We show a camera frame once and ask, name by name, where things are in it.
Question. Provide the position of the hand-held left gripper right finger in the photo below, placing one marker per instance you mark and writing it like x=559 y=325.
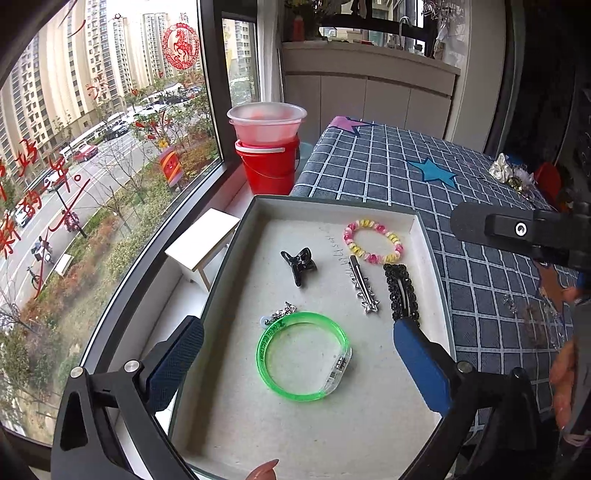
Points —
x=422 y=369

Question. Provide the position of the green translucent bangle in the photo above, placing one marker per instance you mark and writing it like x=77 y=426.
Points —
x=265 y=369

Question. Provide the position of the clear plastic bowl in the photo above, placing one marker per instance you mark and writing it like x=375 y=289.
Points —
x=265 y=124

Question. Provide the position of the silver spiked hair clip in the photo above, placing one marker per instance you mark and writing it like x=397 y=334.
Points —
x=364 y=290

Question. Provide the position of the checked grey star tablecloth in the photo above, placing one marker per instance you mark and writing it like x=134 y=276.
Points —
x=480 y=286

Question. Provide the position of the red horse window decal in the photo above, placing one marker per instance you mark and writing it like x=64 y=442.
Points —
x=181 y=46

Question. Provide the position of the grey shallow tray box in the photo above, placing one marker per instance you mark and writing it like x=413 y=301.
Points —
x=240 y=415

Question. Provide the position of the hanging clothes peg rack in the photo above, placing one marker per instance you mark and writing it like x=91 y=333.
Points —
x=441 y=23

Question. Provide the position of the black rhinestone hair clip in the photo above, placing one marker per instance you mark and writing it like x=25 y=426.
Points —
x=399 y=290

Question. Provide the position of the pile of scrunchies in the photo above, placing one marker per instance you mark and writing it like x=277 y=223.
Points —
x=510 y=170

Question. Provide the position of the white sink cabinet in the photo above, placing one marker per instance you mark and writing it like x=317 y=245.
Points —
x=369 y=92

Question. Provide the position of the metal faucet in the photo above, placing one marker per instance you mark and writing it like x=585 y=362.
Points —
x=404 y=30

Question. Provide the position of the person's left hand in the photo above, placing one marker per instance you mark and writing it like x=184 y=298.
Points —
x=264 y=470

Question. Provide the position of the black claw hair clip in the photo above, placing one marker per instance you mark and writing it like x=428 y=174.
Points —
x=300 y=267

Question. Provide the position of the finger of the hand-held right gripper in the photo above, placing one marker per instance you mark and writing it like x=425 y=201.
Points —
x=498 y=228

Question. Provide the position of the red bottle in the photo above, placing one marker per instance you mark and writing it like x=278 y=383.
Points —
x=298 y=27

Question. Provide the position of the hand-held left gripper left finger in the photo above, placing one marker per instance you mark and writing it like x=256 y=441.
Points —
x=173 y=364

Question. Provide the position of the person's right hand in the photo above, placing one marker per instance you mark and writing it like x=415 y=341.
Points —
x=563 y=383

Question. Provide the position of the red plastic bucket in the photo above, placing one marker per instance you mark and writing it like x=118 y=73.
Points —
x=268 y=168

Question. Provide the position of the small white wooden stool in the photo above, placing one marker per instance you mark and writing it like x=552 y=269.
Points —
x=203 y=244

